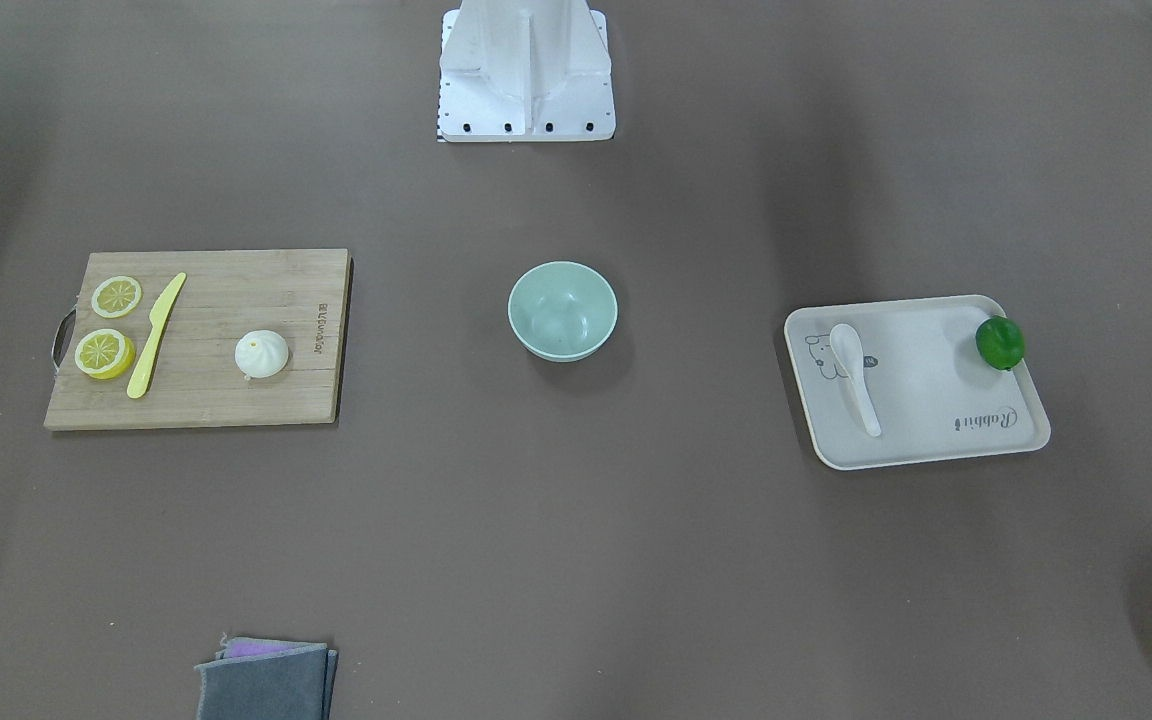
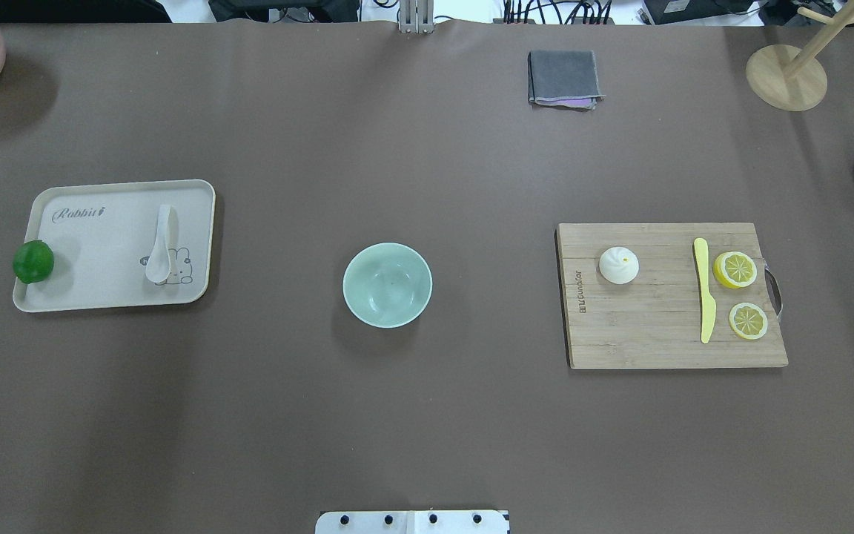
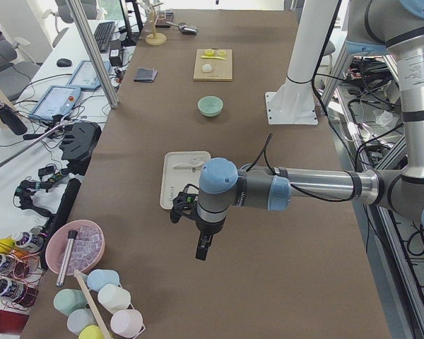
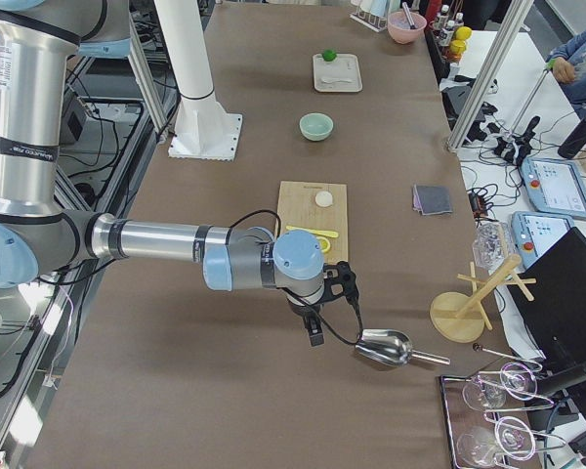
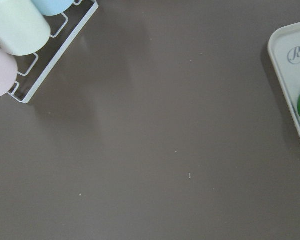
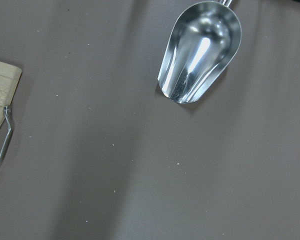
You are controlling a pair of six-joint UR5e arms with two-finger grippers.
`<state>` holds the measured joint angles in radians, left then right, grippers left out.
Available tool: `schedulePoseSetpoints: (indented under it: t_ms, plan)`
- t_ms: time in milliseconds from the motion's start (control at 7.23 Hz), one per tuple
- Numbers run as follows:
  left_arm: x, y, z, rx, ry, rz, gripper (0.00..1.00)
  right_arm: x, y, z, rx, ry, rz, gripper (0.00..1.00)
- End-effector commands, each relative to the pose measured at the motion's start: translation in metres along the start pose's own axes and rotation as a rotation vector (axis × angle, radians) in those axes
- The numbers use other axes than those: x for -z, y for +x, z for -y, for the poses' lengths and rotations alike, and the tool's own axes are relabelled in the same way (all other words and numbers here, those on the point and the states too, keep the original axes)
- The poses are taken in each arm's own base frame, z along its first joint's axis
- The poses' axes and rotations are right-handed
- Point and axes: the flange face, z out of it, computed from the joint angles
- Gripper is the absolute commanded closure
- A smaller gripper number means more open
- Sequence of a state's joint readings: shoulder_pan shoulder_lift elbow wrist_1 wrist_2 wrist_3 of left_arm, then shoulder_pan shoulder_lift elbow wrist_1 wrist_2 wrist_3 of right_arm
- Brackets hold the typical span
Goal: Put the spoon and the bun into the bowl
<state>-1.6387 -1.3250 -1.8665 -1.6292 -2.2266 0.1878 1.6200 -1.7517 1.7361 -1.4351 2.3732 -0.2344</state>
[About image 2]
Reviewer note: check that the grey folded cloth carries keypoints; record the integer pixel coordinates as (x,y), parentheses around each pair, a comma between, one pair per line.
(564,79)

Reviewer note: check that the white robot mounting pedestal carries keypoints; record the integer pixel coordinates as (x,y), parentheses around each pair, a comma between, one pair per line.
(414,521)

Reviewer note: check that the thick lemon half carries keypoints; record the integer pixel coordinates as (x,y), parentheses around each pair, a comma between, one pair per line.
(735,270)

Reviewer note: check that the green lime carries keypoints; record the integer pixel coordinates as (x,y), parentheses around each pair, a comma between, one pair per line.
(33,262)

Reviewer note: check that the white steamed bun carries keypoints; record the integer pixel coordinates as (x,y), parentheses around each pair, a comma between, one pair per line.
(619,265)

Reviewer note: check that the aluminium frame post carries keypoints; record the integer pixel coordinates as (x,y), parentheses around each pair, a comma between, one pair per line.
(416,16)

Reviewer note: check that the beige rabbit serving tray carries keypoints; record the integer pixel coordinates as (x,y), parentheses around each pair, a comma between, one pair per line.
(102,236)

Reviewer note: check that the yellow plastic knife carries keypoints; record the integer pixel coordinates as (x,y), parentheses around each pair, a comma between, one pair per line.
(700,249)

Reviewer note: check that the white ceramic soup spoon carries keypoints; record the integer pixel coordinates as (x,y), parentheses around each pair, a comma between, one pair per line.
(159,265)

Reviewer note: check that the wooden mug tree stand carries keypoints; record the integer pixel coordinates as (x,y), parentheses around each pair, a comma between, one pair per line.
(791,78)

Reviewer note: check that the thin lemon slice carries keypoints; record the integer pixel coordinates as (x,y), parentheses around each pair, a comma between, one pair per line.
(748,321)

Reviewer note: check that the light green bowl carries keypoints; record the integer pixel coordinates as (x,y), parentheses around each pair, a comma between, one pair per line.
(387,285)

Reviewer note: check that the bamboo cutting board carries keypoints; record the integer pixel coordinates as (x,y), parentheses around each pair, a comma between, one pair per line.
(654,322)

